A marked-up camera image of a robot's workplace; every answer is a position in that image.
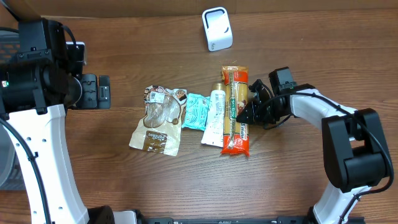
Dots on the teal snack packet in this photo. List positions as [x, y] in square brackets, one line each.
[196, 111]

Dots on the white tube gold cap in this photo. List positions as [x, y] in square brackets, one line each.
[213, 133]

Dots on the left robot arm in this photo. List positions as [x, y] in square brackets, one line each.
[37, 89]

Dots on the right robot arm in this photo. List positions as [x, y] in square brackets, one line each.
[355, 152]

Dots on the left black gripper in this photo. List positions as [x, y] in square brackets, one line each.
[90, 81]

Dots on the orange spaghetti packet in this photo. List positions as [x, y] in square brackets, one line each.
[235, 134]

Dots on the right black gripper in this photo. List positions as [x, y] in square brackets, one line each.
[255, 113]

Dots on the white barcode scanner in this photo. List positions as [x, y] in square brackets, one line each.
[217, 28]

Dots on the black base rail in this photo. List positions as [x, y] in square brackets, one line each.
[278, 220]

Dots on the grey plastic mesh basket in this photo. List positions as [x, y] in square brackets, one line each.
[11, 174]

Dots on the beige brown bread bag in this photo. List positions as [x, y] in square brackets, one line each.
[159, 130]

